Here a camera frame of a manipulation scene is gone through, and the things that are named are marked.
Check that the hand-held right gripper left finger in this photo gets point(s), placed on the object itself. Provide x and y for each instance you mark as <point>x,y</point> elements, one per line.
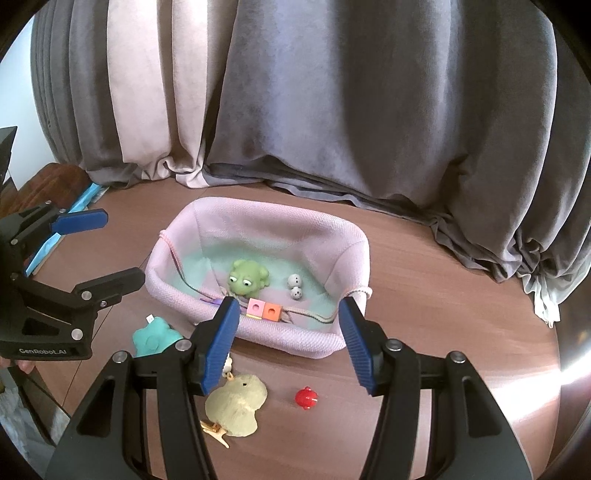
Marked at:
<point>221,341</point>

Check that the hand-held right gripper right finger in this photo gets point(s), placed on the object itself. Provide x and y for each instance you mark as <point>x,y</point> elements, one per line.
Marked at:
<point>358,341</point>

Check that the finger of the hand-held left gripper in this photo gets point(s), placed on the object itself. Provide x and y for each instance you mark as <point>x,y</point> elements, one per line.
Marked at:
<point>78,221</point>
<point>111,282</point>

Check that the beige bear figurine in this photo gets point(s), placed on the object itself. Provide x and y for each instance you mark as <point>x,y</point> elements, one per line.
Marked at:
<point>227,367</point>

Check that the multicoloured building block cube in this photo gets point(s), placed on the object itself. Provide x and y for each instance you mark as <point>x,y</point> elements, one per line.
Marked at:
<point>265,310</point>

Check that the yellow chick plush toy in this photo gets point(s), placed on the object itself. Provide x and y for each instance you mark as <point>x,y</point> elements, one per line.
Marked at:
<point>235,401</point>

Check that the teal star plush toy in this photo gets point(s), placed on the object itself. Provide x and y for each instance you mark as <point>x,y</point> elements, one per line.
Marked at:
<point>152,337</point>

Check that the green frog toy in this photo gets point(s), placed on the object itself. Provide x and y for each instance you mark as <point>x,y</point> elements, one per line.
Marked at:
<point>247,277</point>

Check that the small red toy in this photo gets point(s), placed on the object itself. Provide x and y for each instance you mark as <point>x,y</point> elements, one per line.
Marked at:
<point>305,398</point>

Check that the white snowman figurine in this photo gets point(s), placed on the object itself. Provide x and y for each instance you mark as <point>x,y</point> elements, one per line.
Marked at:
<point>295,281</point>

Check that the pink fabric basket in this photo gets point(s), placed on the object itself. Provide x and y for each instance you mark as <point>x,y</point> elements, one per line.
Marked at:
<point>258,217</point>

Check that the person's left hand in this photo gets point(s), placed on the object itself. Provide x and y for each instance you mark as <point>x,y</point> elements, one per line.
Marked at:
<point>25,366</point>

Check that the blue plastic sheet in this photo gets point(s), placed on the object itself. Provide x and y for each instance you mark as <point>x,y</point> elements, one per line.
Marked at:
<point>87,196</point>

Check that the dark wooden furniture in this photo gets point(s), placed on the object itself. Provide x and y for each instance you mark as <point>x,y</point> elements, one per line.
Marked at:
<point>51,182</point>

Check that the beige curtain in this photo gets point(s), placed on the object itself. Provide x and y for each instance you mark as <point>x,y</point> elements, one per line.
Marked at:
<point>147,92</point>

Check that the white sheer curtain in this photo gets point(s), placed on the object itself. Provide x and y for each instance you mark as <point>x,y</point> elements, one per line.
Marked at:
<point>547,304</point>

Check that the grey curtain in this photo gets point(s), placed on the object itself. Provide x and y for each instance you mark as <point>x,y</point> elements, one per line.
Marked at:
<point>369,115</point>

